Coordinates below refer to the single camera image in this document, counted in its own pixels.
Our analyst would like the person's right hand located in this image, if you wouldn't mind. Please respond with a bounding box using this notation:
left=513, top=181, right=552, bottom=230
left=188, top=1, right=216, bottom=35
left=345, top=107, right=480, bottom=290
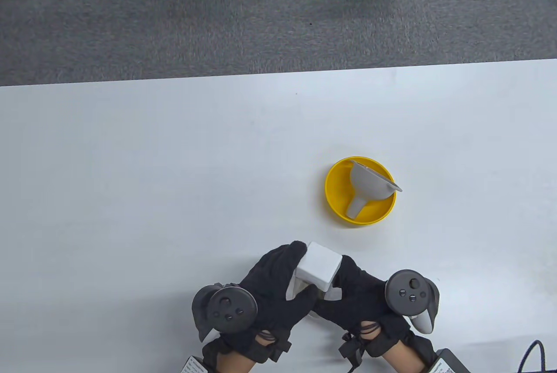
left=312, top=255, right=412, bottom=358

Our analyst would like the dark blue cable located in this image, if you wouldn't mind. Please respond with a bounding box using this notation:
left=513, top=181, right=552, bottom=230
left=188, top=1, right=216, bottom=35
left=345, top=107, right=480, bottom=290
left=518, top=340, right=551, bottom=373

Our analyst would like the black labelled sensor box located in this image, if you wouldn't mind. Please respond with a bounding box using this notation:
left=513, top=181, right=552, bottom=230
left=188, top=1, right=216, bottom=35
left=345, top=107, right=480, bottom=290
left=429, top=348, right=470, bottom=373
left=181, top=356, right=209, bottom=373

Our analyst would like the white square jar lid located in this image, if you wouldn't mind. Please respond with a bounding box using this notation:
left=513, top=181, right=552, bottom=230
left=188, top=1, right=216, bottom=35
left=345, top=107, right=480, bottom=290
left=296, top=241, right=343, bottom=292

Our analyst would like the person's right forearm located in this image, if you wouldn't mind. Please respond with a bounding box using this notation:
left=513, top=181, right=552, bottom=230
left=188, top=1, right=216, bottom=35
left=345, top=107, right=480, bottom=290
left=381, top=334, right=438, bottom=373

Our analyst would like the grey funnel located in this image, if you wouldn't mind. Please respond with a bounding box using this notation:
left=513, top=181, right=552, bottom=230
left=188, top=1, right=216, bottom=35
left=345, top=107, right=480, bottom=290
left=346, top=160, right=403, bottom=219

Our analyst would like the clear square coffee jar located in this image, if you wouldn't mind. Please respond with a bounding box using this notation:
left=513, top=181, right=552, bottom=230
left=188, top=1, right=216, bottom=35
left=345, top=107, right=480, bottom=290
left=285, top=275, right=343, bottom=319

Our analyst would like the person's left forearm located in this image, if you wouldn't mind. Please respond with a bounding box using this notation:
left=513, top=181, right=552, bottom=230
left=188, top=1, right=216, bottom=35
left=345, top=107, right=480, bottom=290
left=202, top=338, right=262, bottom=373

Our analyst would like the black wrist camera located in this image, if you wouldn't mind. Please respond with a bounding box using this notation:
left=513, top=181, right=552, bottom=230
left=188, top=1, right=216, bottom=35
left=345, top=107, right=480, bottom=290
left=261, top=334, right=292, bottom=364
left=339, top=333, right=366, bottom=369

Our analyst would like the yellow bowl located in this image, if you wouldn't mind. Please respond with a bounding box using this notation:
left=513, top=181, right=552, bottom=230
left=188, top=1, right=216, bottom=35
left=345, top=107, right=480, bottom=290
left=325, top=156, right=397, bottom=226

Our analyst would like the grey ring hand controller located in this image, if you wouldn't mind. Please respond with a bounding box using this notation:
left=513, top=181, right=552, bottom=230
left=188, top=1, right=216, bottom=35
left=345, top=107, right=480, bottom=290
left=191, top=283, right=258, bottom=342
left=385, top=269, right=440, bottom=333

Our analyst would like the person's left hand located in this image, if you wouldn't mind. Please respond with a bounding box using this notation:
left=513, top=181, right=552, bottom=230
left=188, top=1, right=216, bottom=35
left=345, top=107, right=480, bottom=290
left=202, top=241, right=319, bottom=365

